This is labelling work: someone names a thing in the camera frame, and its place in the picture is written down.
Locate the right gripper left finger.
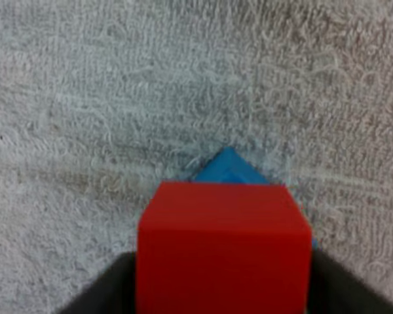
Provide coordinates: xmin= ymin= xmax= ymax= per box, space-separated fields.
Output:
xmin=56 ymin=251 xmax=139 ymax=314

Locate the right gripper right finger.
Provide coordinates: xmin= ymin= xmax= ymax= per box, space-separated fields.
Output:
xmin=306 ymin=249 xmax=393 ymax=314

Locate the red cube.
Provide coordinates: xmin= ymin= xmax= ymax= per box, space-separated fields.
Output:
xmin=136 ymin=181 xmax=314 ymax=314

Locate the blue cube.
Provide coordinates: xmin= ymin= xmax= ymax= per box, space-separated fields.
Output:
xmin=191 ymin=146 xmax=318 ymax=253

